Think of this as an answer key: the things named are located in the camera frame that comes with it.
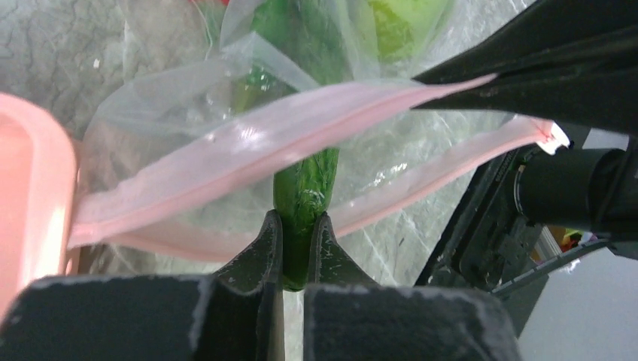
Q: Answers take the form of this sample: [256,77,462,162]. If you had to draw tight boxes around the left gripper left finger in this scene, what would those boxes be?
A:
[1,211,284,360]

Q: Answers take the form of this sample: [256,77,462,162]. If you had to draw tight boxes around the clear zip top bag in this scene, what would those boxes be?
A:
[68,1,570,262]

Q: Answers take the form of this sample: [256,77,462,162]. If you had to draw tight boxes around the pink perforated plastic basket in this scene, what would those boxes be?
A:
[1,93,80,315]

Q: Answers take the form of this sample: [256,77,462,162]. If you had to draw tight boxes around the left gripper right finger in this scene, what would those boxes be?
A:
[303,214,521,360]

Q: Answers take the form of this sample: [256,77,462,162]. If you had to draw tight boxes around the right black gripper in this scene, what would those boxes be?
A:
[416,126,637,332]

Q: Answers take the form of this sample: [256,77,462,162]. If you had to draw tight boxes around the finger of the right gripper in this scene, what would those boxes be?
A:
[416,0,637,135]

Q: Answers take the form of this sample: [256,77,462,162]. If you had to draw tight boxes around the green fake apple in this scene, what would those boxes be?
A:
[367,0,454,63]

